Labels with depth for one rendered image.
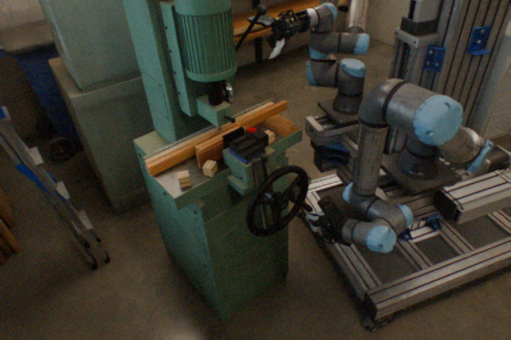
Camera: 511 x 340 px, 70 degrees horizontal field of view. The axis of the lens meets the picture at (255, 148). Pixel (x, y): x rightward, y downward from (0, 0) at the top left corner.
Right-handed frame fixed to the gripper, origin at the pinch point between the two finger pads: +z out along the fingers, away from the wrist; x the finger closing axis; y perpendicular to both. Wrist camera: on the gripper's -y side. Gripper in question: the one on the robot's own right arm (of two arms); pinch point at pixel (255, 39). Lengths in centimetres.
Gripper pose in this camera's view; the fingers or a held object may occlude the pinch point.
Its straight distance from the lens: 126.4
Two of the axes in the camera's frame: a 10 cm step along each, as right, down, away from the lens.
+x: 4.9, 8.7, -0.4
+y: 4.1, -2.7, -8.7
